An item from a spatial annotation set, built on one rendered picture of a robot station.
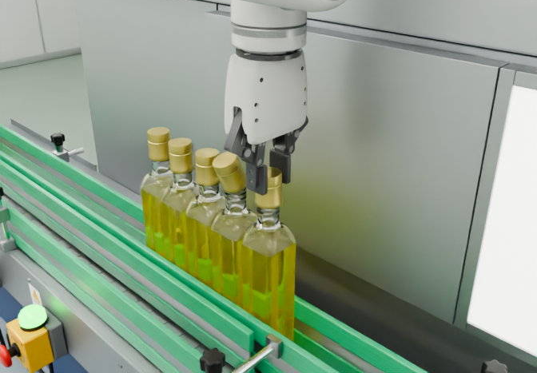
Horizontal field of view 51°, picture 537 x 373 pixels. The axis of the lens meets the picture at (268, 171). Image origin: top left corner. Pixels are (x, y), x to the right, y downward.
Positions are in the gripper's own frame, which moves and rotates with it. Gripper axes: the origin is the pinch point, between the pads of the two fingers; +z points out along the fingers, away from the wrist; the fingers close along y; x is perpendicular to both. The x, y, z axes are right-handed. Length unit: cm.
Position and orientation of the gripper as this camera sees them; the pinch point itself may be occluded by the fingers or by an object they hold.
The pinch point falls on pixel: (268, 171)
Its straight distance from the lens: 70.0
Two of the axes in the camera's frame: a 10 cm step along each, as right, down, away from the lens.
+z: 0.0, 9.0, 4.3
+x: 7.2, 3.0, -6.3
